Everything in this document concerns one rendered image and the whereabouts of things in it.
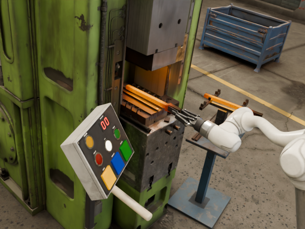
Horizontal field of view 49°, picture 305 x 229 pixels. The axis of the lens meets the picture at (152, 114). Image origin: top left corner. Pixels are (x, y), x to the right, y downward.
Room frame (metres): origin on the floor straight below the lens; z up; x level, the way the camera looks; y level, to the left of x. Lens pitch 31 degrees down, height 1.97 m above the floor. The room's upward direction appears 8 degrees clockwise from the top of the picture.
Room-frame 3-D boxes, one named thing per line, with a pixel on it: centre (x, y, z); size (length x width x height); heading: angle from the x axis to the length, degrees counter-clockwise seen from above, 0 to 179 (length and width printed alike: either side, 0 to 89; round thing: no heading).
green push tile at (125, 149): (1.23, 0.10, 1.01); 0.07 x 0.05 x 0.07; 167
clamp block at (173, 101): (1.84, -0.09, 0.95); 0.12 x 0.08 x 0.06; 52
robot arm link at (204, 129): (1.48, -0.30, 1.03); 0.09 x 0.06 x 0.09; 142
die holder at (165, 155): (1.84, 0.11, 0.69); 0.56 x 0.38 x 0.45; 52
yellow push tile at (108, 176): (1.04, 0.15, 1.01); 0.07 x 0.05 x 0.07; 167
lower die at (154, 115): (1.79, 0.14, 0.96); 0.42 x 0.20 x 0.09; 52
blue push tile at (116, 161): (1.14, 0.13, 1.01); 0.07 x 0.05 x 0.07; 167
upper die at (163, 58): (1.79, 0.14, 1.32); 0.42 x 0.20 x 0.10; 52
